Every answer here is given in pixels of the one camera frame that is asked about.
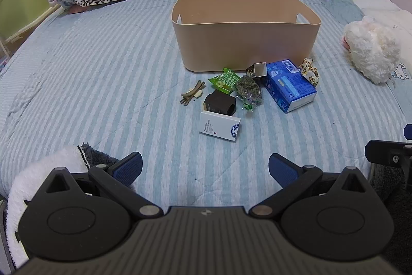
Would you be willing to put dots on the green snack packet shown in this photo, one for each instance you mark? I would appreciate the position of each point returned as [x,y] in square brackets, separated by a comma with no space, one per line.
[223,81]

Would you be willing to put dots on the brown hair clip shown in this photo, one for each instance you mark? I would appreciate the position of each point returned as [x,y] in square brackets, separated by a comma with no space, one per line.
[190,94]

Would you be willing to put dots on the blue cardboard box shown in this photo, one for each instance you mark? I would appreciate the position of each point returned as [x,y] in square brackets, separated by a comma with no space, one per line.
[289,89]

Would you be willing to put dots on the small square metallic box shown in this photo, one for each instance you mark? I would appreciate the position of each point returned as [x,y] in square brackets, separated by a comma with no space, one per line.
[259,70]

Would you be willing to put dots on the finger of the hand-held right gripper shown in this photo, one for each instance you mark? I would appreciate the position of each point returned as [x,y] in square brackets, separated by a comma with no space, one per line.
[383,151]

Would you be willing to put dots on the beige plastic storage bin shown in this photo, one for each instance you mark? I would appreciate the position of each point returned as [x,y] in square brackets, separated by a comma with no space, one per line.
[241,46]

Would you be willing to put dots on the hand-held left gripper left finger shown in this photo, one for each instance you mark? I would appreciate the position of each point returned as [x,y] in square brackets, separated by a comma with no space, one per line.
[128,168]

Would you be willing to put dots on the clear packet of dried herbs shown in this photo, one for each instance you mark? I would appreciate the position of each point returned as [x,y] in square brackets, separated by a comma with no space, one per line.
[247,88]

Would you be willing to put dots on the white fluffy cloth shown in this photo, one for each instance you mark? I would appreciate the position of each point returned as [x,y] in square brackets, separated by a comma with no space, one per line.
[38,172]

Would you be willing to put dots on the blue striped bed sheet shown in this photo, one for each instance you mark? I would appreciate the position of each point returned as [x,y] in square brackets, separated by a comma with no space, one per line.
[96,68]

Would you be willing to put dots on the leopard print scrunchie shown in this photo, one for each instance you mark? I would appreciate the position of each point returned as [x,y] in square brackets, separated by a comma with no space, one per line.
[310,72]

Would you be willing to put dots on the white plush toy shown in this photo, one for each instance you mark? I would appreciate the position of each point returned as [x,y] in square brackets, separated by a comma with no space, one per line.
[373,49]

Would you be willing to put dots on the small white box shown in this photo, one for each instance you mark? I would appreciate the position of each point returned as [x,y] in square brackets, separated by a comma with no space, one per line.
[219,126]

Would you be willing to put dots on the dark brown box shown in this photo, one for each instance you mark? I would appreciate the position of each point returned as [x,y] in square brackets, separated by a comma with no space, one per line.
[219,102]

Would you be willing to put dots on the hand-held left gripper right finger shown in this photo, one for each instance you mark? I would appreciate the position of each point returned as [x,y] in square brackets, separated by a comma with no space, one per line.
[283,170]

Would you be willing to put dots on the dark grey fluffy cloth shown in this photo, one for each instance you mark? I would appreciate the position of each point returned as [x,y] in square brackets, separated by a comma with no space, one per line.
[399,197]

